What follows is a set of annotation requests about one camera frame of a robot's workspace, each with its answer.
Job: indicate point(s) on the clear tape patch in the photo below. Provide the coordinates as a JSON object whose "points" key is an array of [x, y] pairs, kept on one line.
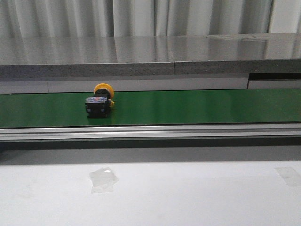
{"points": [[103, 180], [289, 175]]}

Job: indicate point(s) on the yellow mushroom push button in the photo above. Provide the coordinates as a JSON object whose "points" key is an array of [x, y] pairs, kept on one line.
{"points": [[101, 103]]}

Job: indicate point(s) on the green conveyor belt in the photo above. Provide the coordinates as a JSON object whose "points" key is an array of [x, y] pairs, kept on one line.
{"points": [[154, 108]]}

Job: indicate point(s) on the clear tape patch right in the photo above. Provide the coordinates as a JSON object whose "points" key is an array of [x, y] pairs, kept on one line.
{"points": [[289, 175]]}

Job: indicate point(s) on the aluminium conveyor side rail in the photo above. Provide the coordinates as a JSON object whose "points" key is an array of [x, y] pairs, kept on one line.
{"points": [[152, 131]]}

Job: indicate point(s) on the clear tape patch left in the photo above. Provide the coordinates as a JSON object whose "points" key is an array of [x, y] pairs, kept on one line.
{"points": [[103, 180]]}

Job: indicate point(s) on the grey stone counter slab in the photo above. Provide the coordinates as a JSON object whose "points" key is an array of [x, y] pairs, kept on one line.
{"points": [[66, 57]]}

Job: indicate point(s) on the white pleated curtain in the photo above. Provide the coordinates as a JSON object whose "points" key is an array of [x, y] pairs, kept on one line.
{"points": [[106, 18]]}

